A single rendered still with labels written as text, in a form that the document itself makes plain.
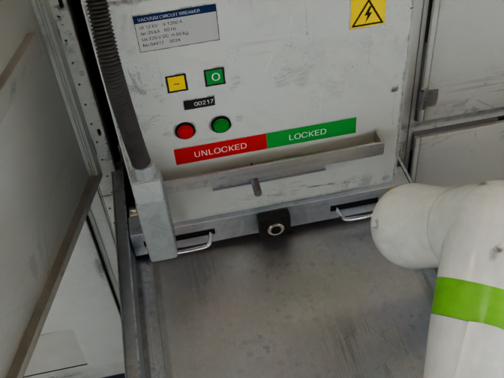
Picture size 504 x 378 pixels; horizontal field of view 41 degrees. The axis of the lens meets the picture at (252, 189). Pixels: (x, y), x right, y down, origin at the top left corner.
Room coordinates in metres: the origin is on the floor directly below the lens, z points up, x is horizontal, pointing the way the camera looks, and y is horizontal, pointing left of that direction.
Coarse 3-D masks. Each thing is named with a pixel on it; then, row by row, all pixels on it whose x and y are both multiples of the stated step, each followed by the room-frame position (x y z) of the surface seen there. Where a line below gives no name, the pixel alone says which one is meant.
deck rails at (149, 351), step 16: (128, 192) 1.03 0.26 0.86; (128, 224) 0.89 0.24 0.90; (128, 240) 0.84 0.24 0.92; (144, 256) 0.85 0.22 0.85; (144, 272) 0.81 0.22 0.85; (432, 272) 0.75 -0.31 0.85; (144, 288) 0.78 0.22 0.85; (432, 288) 0.71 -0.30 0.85; (144, 304) 0.74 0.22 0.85; (144, 320) 0.70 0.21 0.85; (144, 336) 0.67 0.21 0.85; (160, 336) 0.67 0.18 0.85; (144, 352) 0.64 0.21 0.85; (160, 352) 0.64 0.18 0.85; (144, 368) 0.60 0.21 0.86; (160, 368) 0.60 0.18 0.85
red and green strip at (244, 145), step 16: (304, 128) 0.89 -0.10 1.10; (320, 128) 0.90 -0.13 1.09; (336, 128) 0.90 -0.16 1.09; (352, 128) 0.91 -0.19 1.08; (208, 144) 0.87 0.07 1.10; (224, 144) 0.88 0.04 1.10; (240, 144) 0.88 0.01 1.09; (256, 144) 0.88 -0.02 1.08; (272, 144) 0.89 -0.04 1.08; (288, 144) 0.89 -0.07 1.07; (176, 160) 0.87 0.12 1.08; (192, 160) 0.87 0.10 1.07
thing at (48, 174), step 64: (0, 0) 1.01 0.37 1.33; (0, 64) 0.94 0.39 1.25; (64, 64) 1.09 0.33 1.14; (0, 128) 0.88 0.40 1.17; (64, 128) 1.07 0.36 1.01; (0, 192) 0.81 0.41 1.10; (64, 192) 0.99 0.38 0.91; (0, 256) 0.74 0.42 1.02; (64, 256) 0.86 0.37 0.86; (0, 320) 0.67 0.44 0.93
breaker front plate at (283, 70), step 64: (128, 0) 0.86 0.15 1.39; (192, 0) 0.88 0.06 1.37; (256, 0) 0.89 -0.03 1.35; (320, 0) 0.90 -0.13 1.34; (128, 64) 0.86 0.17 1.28; (192, 64) 0.87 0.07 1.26; (256, 64) 0.89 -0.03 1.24; (320, 64) 0.90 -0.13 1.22; (384, 64) 0.91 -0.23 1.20; (256, 128) 0.88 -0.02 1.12; (384, 128) 0.91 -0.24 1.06; (192, 192) 0.87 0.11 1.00; (320, 192) 0.90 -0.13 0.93
